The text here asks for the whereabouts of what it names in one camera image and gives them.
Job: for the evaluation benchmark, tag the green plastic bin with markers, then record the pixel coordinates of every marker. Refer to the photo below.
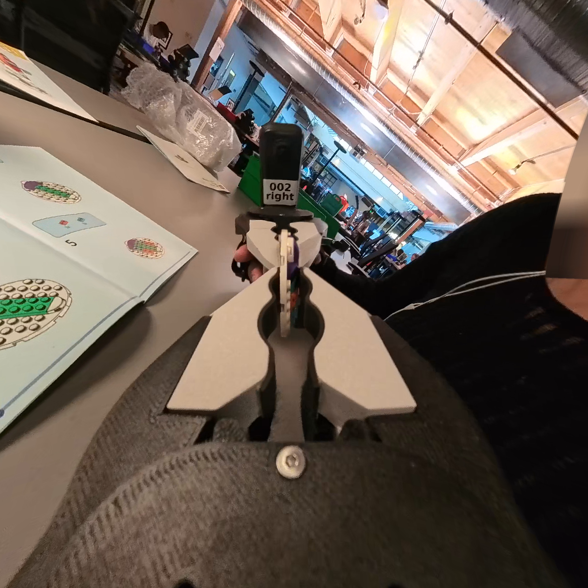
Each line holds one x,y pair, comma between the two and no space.
250,183

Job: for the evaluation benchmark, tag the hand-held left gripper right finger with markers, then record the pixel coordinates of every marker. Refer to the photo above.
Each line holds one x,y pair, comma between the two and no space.
363,367

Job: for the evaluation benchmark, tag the open light blue instruction booklet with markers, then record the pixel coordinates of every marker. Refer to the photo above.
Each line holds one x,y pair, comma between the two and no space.
92,257

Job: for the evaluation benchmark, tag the person's right hand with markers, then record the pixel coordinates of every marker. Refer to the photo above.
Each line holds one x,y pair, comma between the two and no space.
250,271

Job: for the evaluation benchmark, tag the person's black sweater torso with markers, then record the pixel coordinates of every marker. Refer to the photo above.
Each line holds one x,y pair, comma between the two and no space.
505,413

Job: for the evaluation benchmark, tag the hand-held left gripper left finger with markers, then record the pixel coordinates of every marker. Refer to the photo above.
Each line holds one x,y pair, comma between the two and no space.
220,367

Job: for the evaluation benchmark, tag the clear plastic bag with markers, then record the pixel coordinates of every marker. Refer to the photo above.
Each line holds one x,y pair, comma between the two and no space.
193,115

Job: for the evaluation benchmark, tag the round white lego plate build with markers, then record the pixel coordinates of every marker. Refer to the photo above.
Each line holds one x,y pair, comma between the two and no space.
285,298

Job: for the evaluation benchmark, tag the closed white instruction booklet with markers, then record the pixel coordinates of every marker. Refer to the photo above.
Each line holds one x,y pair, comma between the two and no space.
183,160
27,78

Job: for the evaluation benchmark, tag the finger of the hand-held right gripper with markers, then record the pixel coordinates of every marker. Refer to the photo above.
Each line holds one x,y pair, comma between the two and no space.
310,241
264,246

